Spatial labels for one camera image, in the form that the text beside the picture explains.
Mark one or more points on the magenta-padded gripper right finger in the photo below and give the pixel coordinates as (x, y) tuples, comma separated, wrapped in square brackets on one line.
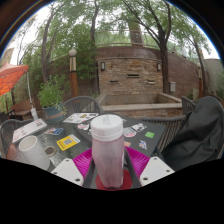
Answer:
[(156, 170)]

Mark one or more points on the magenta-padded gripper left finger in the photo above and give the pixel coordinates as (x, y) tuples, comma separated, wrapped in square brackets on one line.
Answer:
[(66, 171)]

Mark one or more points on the pink drink bottle white cap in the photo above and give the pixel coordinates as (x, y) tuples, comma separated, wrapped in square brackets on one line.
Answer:
[(107, 153)]

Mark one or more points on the stone water basin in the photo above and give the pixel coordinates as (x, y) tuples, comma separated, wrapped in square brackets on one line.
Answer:
[(140, 106)]

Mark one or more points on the small round brown dish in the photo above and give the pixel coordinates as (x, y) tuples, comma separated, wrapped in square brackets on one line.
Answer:
[(50, 151)]

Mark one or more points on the yellow printed card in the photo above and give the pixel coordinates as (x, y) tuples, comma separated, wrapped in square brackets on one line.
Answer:
[(68, 142)]

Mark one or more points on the flat round red coaster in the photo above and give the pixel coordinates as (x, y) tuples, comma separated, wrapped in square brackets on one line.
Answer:
[(127, 181)]

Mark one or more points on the black laptop with stickers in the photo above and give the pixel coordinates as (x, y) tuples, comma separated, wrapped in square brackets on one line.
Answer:
[(150, 133)]

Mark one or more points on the white ceramic mug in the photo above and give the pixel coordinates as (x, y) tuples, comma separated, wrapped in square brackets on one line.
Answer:
[(33, 151)]

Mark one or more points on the small blue sticker card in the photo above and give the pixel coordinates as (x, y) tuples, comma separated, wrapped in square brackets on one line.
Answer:
[(53, 131)]

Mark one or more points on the dark grey jacket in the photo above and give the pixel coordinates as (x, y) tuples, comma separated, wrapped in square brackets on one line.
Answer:
[(196, 136)]

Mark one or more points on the white printed sticker sheet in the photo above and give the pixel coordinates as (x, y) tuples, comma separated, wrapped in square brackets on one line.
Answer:
[(80, 118)]

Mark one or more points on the white canopy weight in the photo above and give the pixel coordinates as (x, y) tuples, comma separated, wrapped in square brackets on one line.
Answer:
[(34, 114)]

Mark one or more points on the green plant in teal pot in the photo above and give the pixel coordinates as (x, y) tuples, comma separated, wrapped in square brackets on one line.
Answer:
[(51, 96)]

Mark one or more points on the wooden bench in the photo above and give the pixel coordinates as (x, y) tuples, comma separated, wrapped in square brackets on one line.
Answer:
[(23, 107)]

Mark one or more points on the dark-trunked tree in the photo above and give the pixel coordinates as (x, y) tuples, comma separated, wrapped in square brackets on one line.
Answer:
[(165, 73)]

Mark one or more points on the orange canopy tent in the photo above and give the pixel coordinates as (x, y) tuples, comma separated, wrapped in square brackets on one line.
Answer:
[(11, 78)]

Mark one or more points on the grey wall utility box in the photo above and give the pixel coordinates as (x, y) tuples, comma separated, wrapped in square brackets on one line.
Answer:
[(172, 86)]

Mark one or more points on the wooden globe lamp post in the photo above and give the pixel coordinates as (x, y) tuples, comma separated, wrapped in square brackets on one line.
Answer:
[(73, 76)]

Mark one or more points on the slim wooden lamp post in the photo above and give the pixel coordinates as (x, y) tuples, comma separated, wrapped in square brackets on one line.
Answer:
[(200, 83)]

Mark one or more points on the black wall lantern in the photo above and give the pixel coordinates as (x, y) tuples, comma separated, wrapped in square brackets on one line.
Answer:
[(159, 66), (103, 66)]

